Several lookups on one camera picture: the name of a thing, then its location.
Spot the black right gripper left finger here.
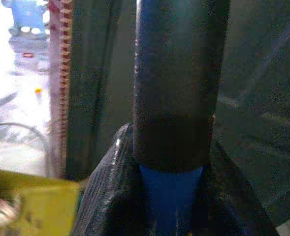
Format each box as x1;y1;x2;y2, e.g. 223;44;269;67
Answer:
72;122;147;236

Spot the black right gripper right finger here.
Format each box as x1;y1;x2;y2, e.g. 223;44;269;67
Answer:
196;139;282;236

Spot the blue broom handle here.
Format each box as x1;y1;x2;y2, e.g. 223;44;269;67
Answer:
131;0;232;236

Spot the yellow plastic dustpan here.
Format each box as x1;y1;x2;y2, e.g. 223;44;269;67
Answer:
0;169;83;236

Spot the dark green fabric curtain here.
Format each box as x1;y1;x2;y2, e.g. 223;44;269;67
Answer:
65;0;290;231

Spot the pink strip with red zigzag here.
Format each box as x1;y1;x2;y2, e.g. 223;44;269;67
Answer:
47;0;74;178

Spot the blue plastic container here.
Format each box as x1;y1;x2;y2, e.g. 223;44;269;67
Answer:
1;0;50;35

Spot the grey floor cable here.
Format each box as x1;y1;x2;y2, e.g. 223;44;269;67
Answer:
0;122;51;177

